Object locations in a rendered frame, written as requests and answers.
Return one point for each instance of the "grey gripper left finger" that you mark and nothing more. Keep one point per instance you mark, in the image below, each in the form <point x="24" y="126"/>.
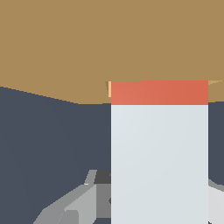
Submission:
<point x="84" y="201"/>

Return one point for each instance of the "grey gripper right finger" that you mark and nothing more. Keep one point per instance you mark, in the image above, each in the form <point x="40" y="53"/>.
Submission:
<point x="215" y="202"/>

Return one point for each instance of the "white peg with red tip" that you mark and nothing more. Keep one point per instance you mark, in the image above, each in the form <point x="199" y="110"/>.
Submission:
<point x="159" y="151"/>

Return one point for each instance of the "brown wooden box with hole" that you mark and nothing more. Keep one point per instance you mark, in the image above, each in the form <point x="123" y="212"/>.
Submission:
<point x="110" y="40"/>

